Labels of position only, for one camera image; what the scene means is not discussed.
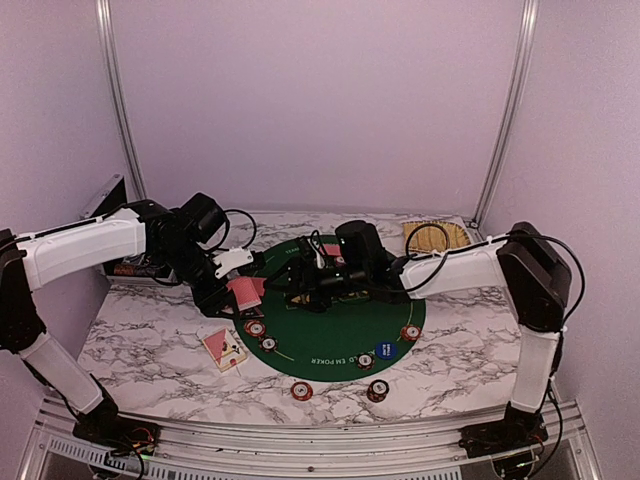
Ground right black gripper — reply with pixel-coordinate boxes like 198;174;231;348
264;256;369;313

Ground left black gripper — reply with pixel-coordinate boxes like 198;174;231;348
158;239;240;319

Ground pink playing card deck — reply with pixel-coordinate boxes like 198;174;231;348
227;276;265;311

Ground black triangular all-in button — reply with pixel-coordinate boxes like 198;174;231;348
240;307;264;320

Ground face-down card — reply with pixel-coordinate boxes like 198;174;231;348
324;244;343;261

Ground dark chips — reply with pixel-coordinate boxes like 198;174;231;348
259;336;278;353
356;353;375;370

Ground blue small blind button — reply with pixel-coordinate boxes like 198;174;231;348
375;341;398;360

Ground dark red poker chip stack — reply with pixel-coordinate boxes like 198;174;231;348
366;379;390;403

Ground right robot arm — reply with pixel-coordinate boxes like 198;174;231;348
264;220;572;448

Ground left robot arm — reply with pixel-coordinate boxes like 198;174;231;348
1;193;231;445

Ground white red card box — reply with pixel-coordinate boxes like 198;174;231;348
202;329;247;372

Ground aluminium poker chip case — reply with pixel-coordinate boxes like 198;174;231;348
79;174;176;285

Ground round green poker mat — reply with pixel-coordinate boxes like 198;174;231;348
230;235;427;384

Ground woven bamboo tray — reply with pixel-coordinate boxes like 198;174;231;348
402;220;472;253

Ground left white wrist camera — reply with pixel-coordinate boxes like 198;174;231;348
212;248;265;279

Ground left aluminium frame post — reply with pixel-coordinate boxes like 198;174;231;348
95;0;148;200

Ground aluminium frame post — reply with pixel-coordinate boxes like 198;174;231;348
472;0;540;228
95;0;148;200

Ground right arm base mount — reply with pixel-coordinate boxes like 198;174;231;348
458;420;549;458

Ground front aluminium rail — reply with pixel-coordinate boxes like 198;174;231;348
18;398;602;479

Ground right aluminium frame post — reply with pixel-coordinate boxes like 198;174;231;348
472;0;540;228

